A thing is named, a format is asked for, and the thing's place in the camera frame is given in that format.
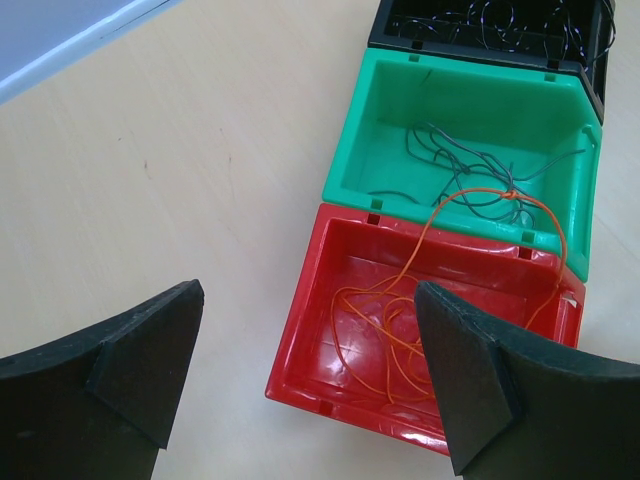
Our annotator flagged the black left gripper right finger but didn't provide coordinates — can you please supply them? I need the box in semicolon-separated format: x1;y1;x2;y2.
415;282;639;479

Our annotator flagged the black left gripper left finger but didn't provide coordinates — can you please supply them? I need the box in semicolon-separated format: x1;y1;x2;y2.
1;280;204;479

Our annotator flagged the thin orange wire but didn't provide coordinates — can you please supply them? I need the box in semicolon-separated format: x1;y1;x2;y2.
329;185;571;406

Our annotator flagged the thin black wire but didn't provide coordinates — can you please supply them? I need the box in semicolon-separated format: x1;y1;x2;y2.
369;122;596;226
394;0;617;66

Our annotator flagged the red plastic bin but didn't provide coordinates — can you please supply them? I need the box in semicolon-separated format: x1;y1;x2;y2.
266;204;586;453

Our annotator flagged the green plastic bin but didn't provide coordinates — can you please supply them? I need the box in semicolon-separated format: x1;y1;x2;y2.
323;48;602;279

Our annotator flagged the black plastic bin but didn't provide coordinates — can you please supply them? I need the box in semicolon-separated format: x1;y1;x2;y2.
368;0;617;117

